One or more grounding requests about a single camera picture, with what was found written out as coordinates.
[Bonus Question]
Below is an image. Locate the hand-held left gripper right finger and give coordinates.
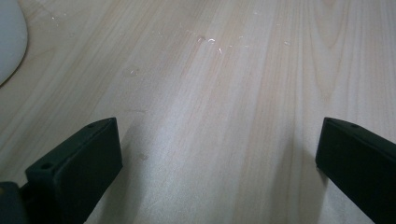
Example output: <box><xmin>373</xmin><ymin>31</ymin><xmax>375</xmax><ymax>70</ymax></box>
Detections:
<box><xmin>315</xmin><ymin>117</ymin><xmax>396</xmax><ymax>224</ymax></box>

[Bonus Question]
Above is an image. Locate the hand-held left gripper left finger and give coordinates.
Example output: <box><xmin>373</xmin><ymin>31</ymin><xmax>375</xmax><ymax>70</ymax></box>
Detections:
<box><xmin>24</xmin><ymin>117</ymin><xmax>123</xmax><ymax>224</ymax></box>

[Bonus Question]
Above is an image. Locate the white pedal trash can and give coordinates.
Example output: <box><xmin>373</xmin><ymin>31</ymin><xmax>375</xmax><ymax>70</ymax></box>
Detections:
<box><xmin>0</xmin><ymin>0</ymin><xmax>29</xmax><ymax>87</ymax></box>

